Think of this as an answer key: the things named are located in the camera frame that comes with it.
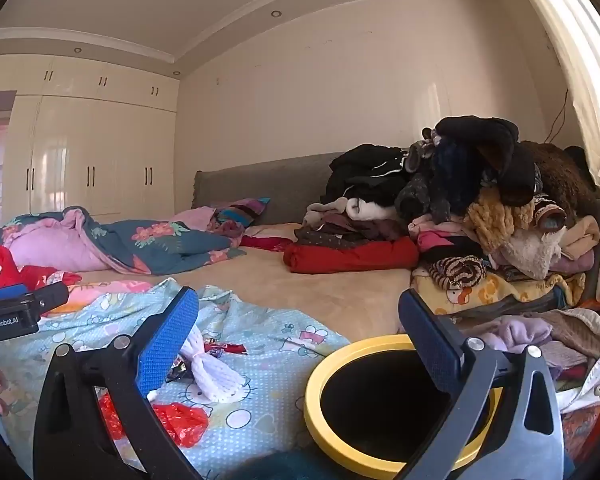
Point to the black trash bin yellow rim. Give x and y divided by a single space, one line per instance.
312 405

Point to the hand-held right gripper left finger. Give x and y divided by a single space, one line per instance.
167 345

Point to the tan bed sheet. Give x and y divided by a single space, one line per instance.
305 290

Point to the tan fleece garment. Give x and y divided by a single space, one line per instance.
495 215

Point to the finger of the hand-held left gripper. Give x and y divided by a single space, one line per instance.
10 292
50 297

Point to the red folded garment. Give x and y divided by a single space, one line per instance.
350 257

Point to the white sherpa garment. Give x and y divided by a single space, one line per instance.
530 255

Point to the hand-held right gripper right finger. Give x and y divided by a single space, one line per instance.
430 345

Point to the light blue cartoon bedsheet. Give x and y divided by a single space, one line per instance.
260 325

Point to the bag of clothes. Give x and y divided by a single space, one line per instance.
597 360

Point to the lavender fleece garment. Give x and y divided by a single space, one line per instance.
520 332

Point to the cream pillow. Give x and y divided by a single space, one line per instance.
270 230

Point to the beige folded cloth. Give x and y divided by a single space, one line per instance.
580 235

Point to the grey bed headboard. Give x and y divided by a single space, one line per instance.
280 180

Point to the teal cloth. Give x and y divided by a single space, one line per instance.
280 470

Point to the yellow cartoon blanket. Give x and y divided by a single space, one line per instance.
480 295

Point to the navy fuzzy garment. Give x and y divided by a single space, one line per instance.
455 170

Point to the pink cartoon sheet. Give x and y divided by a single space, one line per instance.
105 290

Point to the brown striped knit cuff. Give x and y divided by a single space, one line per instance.
542 205

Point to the red cartoon cloth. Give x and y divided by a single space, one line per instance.
0 265

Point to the cream wardrobe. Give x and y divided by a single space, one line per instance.
105 150

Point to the brown striped knit garment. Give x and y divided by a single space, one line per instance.
455 270

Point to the pink garment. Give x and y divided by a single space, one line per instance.
440 237

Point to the black jacket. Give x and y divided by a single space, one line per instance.
365 170

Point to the blue floral quilt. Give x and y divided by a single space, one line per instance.
145 240

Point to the striped pillow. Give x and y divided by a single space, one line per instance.
240 210

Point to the black padded garment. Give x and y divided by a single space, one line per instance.
485 132

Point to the purple foil wrapper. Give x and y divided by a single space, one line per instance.
177 367

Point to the beige ribbed knit garment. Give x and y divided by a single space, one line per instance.
575 332

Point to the brown dotted garment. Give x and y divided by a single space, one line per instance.
340 235

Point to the grey dotted garment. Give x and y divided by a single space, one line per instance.
420 195

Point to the dark red cloth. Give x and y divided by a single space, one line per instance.
267 243

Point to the brown plush blanket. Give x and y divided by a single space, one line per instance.
555 170

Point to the red plastic wrapper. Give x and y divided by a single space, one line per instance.
180 422

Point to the white fleece garment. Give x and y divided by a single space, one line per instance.
370 209

